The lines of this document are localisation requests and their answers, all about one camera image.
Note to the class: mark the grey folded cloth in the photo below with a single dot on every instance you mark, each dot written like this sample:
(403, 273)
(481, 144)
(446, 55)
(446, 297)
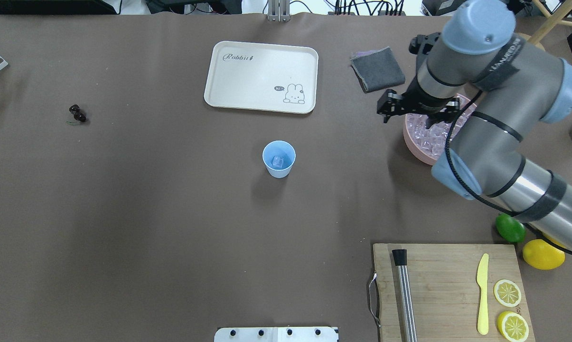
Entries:
(377, 69)

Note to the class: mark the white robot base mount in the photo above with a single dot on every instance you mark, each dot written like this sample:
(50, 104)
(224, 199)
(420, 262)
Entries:
(277, 334)

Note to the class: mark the yellow lemon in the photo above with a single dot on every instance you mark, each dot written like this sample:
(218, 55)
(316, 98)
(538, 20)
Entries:
(542, 256)
(553, 240)

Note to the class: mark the steel rod with black tip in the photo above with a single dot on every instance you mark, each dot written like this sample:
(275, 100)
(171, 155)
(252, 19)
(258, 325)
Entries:
(406, 313)

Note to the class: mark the wooden cutting board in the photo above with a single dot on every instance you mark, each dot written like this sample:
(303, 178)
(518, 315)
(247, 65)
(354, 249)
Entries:
(445, 294)

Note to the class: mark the light blue plastic cup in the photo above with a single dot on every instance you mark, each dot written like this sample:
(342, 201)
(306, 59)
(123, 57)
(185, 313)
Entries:
(281, 148)

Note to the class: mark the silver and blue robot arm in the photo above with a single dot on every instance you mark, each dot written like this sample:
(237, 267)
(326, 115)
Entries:
(522, 86)

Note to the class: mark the cream rabbit tray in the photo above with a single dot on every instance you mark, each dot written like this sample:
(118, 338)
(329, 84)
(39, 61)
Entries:
(262, 77)

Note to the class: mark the wooden cup tree stand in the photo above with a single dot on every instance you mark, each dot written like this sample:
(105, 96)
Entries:
(551, 21)

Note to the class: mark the aluminium frame post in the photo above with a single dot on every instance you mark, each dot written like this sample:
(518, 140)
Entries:
(278, 10)

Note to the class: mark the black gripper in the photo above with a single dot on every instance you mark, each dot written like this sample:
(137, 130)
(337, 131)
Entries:
(419, 101)

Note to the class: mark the lemon slice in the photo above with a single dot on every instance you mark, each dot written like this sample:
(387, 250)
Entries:
(513, 327)
(507, 293)

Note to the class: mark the clear ice cube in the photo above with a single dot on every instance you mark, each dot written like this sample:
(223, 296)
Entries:
(278, 162)

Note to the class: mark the yellow plastic knife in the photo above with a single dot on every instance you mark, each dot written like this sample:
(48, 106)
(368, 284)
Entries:
(482, 282)

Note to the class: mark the pink bowl of ice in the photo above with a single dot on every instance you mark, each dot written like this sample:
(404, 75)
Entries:
(426, 144)

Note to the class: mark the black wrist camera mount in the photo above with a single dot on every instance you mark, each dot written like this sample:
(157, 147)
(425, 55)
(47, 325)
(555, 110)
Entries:
(390, 105)

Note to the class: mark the green lime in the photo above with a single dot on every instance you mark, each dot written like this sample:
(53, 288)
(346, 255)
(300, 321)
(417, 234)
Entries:
(510, 229)

